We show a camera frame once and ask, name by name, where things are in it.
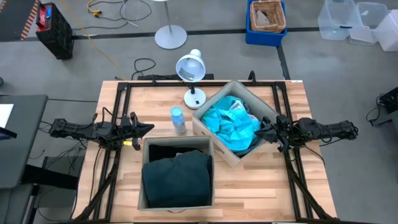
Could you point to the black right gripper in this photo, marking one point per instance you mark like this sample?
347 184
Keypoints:
283 130

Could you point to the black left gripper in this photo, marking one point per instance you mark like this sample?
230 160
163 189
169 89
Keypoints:
134 130

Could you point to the black garment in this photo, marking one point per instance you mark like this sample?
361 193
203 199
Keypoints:
161 152

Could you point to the turquoise garment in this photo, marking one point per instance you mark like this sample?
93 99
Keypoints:
230 127

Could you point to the dark green garment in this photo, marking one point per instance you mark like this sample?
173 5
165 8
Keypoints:
177 180

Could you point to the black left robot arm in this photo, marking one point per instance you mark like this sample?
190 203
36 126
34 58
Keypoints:
84 130

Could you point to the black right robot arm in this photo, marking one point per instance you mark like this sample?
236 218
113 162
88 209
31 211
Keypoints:
326 130

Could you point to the yellow tape tag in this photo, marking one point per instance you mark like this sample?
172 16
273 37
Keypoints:
127 143

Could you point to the beige fabric storage box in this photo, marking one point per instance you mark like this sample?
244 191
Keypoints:
177 140
211 146

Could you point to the clear bottle with blue cap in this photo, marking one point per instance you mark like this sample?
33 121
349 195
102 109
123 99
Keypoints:
178 119

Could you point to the white desk lamp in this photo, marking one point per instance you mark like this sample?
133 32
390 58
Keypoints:
191 67

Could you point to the blue plastic crate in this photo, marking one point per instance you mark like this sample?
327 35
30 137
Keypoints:
264 39

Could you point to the grey floor lamp stand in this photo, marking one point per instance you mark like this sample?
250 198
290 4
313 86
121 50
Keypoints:
171 36

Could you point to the grey cardboard piece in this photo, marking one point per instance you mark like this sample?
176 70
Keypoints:
262 18

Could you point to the wicker basket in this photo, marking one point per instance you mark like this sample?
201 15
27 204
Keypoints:
278 18

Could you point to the black desk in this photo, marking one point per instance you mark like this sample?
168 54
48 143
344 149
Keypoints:
21 149

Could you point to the clear plastic bin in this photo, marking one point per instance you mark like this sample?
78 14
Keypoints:
370 21
388 34
335 21

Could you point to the dark tablet device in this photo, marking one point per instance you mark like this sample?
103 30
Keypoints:
7 133

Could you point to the white paper sheet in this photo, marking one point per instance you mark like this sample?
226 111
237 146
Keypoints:
5 113

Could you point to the black mat with orange stripes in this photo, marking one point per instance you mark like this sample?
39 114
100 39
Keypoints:
15 15

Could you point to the black aluminium table frame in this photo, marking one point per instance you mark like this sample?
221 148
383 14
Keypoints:
149 83

